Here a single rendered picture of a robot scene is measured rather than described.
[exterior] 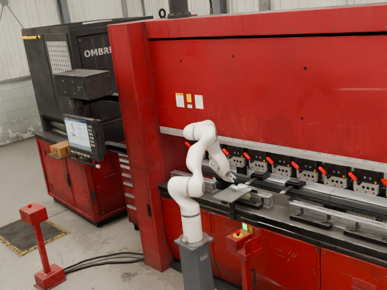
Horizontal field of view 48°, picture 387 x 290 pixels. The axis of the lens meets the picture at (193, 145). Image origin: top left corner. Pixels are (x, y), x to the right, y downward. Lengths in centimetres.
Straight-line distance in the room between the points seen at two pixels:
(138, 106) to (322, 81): 158
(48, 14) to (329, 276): 807
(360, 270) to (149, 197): 188
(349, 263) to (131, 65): 219
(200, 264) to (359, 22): 169
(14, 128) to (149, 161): 614
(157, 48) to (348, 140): 171
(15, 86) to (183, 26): 660
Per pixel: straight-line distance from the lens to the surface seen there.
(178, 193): 262
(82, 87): 360
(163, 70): 366
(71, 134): 391
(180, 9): 357
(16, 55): 961
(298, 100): 293
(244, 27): 305
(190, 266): 281
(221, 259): 379
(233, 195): 333
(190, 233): 272
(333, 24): 273
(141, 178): 394
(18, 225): 587
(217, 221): 361
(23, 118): 975
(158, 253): 422
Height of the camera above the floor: 242
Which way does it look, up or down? 18 degrees down
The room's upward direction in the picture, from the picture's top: 6 degrees counter-clockwise
